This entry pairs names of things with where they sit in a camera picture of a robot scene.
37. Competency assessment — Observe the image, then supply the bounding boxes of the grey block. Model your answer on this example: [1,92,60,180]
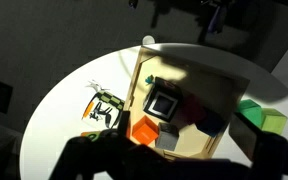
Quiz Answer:
[154,122,180,152]

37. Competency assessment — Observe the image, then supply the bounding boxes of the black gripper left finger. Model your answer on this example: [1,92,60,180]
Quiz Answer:
[117,110,132,138]

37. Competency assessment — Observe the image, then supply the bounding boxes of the block with black square image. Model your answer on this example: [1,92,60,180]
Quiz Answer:
[142,76,184,124]

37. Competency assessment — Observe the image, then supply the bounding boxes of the light green block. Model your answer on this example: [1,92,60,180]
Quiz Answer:
[261,108,288,136]

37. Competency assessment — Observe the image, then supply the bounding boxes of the light wooden tray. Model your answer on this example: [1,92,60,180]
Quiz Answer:
[123,44,251,161]

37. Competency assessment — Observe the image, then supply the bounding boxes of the dark blue block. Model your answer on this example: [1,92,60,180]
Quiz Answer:
[194,109,227,138]

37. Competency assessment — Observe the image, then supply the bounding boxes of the dark green block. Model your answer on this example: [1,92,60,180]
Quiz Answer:
[236,99,264,129]

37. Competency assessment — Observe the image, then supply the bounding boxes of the orange block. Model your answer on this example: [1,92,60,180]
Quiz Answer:
[131,115,160,146]

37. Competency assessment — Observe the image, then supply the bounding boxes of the yellow green number six block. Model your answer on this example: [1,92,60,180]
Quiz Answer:
[80,130,102,143]

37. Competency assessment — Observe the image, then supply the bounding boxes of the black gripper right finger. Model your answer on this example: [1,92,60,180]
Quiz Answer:
[228,112,262,163]

